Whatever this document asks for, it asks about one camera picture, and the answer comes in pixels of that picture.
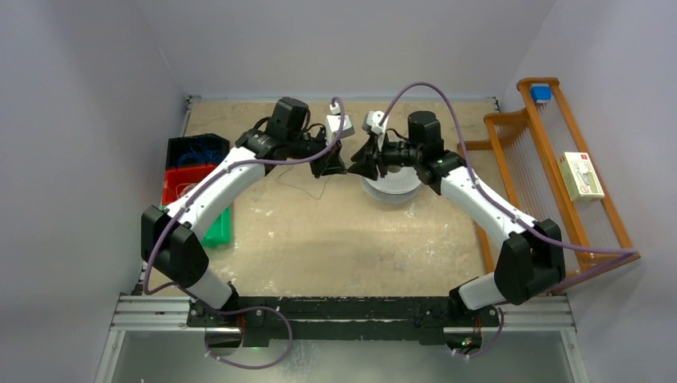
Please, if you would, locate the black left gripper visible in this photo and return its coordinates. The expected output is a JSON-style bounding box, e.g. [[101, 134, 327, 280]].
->
[[287, 127, 347, 179]]

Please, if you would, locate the green cable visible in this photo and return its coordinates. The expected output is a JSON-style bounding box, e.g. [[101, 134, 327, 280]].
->
[[275, 158, 339, 202]]

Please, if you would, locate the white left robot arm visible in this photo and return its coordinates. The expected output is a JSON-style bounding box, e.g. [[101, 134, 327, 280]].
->
[[141, 97, 347, 326]]

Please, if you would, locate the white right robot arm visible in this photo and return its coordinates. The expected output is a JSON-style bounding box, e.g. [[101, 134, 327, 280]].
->
[[348, 111, 565, 325]]

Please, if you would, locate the white perforated spool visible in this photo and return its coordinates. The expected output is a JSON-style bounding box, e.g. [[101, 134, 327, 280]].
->
[[361, 167, 422, 204]]

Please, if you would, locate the green bin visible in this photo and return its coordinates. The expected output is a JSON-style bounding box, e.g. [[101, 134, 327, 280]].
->
[[201, 207, 232, 248]]

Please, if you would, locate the red bin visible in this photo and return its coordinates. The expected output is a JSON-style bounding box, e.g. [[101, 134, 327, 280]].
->
[[161, 164, 216, 205]]

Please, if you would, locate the wooden rack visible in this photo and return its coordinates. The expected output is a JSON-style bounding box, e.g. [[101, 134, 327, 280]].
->
[[465, 77, 640, 292]]

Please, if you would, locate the blue block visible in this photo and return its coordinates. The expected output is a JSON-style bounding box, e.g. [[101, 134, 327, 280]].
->
[[529, 83, 552, 104]]

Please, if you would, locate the white cardboard box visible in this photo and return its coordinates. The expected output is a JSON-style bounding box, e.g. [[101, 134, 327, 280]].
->
[[558, 152, 605, 202]]

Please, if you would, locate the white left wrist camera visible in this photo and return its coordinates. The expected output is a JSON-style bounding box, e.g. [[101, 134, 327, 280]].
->
[[325, 104, 354, 144]]

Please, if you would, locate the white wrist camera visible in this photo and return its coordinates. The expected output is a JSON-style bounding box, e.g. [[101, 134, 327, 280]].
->
[[325, 104, 354, 144], [362, 110, 387, 136]]

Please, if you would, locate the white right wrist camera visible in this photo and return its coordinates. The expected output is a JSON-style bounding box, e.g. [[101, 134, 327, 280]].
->
[[362, 110, 387, 136]]

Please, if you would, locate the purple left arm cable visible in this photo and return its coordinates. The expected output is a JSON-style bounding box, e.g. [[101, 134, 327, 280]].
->
[[142, 96, 347, 370]]

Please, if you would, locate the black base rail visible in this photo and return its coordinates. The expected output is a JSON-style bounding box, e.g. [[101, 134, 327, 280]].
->
[[187, 296, 500, 347]]

